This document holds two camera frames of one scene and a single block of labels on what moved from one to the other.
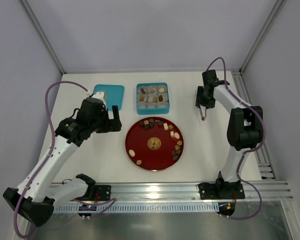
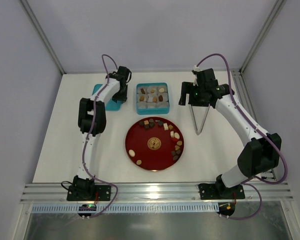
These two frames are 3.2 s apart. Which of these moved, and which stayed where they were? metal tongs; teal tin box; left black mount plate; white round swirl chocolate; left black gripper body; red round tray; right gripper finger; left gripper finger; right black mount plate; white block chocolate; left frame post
Moved: metal tongs; left black gripper body; right gripper finger; left gripper finger
Stayed: teal tin box; left frame post; white round swirl chocolate; right black mount plate; white block chocolate; left black mount plate; red round tray
